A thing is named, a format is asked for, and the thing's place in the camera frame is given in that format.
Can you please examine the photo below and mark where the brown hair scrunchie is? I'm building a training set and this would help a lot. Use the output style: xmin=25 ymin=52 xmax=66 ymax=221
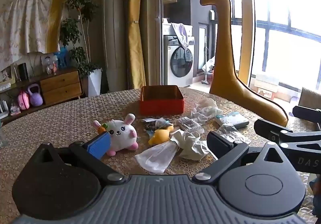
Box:
xmin=142 ymin=118 xmax=171 ymax=130

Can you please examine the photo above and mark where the purple kettlebell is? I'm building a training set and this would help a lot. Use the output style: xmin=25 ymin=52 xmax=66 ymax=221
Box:
xmin=27 ymin=83 xmax=44 ymax=107

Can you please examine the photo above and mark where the yellow duck soft toy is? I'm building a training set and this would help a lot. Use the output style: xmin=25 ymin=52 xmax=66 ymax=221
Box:
xmin=148 ymin=125 xmax=174 ymax=145

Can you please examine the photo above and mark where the purple cloth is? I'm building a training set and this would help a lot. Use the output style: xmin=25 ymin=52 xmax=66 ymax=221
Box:
xmin=171 ymin=23 xmax=190 ymax=48

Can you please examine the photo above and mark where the black speaker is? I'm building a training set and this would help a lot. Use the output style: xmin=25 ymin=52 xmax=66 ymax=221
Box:
xmin=18 ymin=63 xmax=28 ymax=80

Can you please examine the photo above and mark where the white planter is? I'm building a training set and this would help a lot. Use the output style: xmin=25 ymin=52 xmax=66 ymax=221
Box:
xmin=88 ymin=68 xmax=102 ymax=97

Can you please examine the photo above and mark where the toy figure box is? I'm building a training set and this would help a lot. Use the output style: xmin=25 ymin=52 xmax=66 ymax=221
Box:
xmin=41 ymin=54 xmax=59 ymax=74

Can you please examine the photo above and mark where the white washing machine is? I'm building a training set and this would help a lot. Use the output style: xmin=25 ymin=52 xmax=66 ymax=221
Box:
xmin=164 ymin=35 xmax=195 ymax=87

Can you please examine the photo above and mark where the covered standing air conditioner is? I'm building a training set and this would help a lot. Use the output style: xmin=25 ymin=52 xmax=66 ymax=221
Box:
xmin=100 ymin=0 xmax=127 ymax=93

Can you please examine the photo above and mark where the floral white cloth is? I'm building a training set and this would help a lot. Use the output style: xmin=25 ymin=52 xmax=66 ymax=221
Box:
xmin=0 ymin=0 xmax=53 ymax=70

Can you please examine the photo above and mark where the wooden cabinet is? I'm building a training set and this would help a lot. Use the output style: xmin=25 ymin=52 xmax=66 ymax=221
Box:
xmin=0 ymin=68 xmax=83 ymax=124

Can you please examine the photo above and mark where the picture frame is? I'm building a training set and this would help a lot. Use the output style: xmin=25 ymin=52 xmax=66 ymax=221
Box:
xmin=0 ymin=65 xmax=16 ymax=86

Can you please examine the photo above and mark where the clear plastic packet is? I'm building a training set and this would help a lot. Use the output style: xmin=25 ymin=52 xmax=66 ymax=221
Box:
xmin=176 ymin=117 xmax=205 ymax=134

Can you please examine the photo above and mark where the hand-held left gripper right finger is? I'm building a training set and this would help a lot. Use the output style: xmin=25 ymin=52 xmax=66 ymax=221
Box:
xmin=192 ymin=131 xmax=289 ymax=186

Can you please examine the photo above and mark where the tissue pack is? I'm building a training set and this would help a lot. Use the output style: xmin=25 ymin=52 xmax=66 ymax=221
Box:
xmin=214 ymin=112 xmax=249 ymax=129

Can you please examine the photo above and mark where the green potted plant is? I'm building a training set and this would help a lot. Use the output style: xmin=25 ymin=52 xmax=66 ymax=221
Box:
xmin=59 ymin=0 xmax=102 ymax=77

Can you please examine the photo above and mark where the yellow giraffe statue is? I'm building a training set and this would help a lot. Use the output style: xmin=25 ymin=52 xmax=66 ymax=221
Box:
xmin=200 ymin=0 xmax=289 ymax=128

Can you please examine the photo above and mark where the yellow hanging cloth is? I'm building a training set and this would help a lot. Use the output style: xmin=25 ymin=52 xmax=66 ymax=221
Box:
xmin=46 ymin=0 xmax=66 ymax=53

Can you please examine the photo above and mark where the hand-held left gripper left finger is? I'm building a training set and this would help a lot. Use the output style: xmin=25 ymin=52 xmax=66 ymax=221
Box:
xmin=35 ymin=132 xmax=127 ymax=185

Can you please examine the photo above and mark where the white plastic bag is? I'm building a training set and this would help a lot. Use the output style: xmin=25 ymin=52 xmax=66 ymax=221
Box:
xmin=135 ymin=142 xmax=181 ymax=174

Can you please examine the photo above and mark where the yellow curtain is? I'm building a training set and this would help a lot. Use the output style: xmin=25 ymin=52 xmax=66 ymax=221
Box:
xmin=128 ymin=0 xmax=146 ymax=89

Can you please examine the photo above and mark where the silver plastic bag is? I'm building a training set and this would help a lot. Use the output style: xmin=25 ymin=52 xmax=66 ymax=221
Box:
xmin=216 ymin=125 xmax=252 ymax=145

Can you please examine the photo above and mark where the blue box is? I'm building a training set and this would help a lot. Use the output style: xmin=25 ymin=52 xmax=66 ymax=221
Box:
xmin=54 ymin=47 xmax=69 ymax=68

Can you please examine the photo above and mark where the pink toy case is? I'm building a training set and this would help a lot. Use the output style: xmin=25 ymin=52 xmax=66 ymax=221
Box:
xmin=17 ymin=91 xmax=30 ymax=110

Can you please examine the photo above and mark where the white bunny plush toy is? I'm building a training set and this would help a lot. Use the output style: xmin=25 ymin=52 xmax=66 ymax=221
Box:
xmin=91 ymin=113 xmax=139 ymax=156

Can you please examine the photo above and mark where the cardboard box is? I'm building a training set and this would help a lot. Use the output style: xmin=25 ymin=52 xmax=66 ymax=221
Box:
xmin=254 ymin=73 xmax=279 ymax=100

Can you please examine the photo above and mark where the red tin box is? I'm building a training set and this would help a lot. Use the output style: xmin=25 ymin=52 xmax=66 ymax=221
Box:
xmin=139 ymin=86 xmax=185 ymax=115

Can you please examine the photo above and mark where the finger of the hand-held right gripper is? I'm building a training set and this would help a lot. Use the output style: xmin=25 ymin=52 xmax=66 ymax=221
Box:
xmin=254 ymin=119 xmax=321 ymax=150
xmin=292 ymin=106 xmax=321 ymax=124

